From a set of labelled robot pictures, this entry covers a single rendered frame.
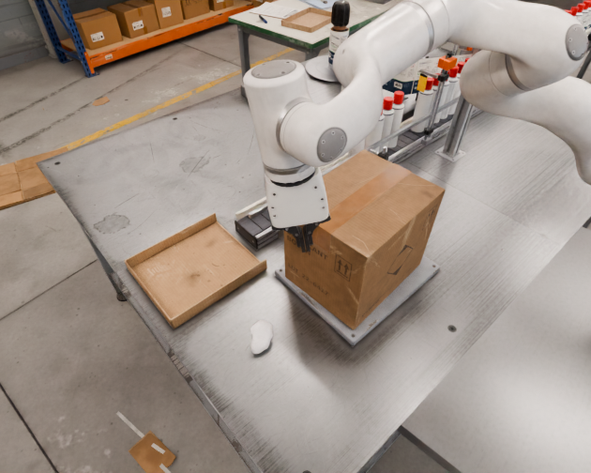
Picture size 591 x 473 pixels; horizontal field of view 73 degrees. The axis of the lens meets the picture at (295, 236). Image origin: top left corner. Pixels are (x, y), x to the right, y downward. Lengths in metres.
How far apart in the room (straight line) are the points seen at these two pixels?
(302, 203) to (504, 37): 0.41
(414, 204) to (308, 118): 0.48
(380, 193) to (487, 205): 0.60
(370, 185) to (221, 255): 0.49
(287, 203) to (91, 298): 1.81
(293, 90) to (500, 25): 0.37
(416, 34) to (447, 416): 0.75
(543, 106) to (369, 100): 0.44
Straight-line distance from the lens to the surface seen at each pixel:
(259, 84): 0.55
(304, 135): 0.51
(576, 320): 1.27
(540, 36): 0.77
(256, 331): 0.99
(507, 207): 1.50
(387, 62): 0.65
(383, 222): 0.88
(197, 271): 1.17
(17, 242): 2.87
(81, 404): 2.05
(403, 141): 1.61
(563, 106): 0.91
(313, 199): 0.66
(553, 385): 1.13
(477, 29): 0.78
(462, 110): 1.59
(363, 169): 1.02
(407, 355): 1.03
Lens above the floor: 1.71
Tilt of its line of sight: 46 degrees down
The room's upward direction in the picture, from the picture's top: straight up
